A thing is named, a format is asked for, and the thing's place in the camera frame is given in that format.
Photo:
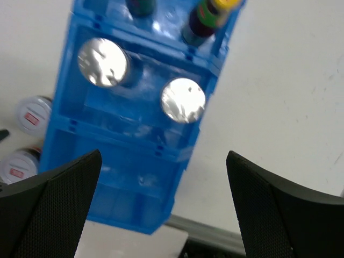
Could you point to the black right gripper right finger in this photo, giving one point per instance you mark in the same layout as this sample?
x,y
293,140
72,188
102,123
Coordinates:
x,y
279,218

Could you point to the silver blue shaker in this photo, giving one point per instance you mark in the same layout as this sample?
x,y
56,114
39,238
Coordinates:
x,y
106,65
183,100

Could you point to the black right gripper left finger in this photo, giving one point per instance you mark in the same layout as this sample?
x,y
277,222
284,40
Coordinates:
x,y
44,215

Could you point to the blue storage bin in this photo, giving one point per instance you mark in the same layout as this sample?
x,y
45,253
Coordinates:
x,y
163,26
129,113
136,186

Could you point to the blue near storage bin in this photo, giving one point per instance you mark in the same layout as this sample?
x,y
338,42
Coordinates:
x,y
136,186

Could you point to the blue far storage bin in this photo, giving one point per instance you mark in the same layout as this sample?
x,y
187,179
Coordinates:
x,y
163,26

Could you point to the aluminium frame rail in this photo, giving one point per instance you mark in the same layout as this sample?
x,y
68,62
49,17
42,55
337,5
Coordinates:
x,y
209,235

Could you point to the blue middle storage bin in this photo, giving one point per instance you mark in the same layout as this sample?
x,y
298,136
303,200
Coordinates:
x,y
129,113

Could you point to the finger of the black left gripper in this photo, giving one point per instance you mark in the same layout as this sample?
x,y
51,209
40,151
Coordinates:
x,y
4,133

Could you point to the sauce bottle yellow cap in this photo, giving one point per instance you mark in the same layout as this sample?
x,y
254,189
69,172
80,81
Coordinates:
x,y
141,8
206,18

